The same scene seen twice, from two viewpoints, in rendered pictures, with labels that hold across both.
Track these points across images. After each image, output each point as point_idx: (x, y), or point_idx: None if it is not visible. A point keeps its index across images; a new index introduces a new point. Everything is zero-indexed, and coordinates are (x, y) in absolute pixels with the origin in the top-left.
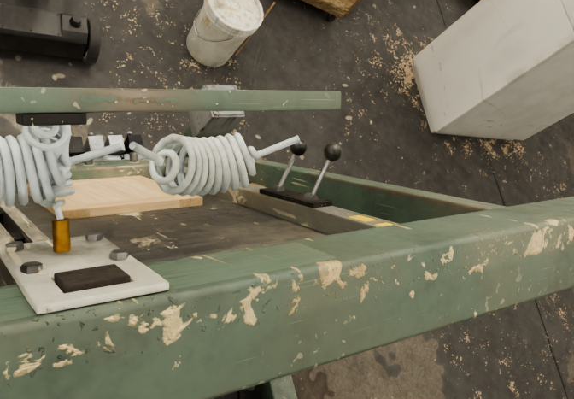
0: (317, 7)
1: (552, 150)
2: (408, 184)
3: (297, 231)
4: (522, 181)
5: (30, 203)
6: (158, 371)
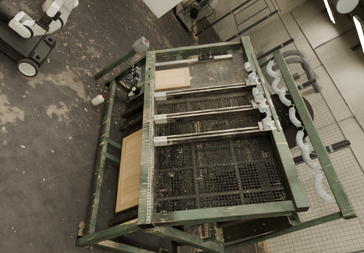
0: None
1: None
2: (111, 17)
3: (214, 63)
4: None
5: (171, 89)
6: None
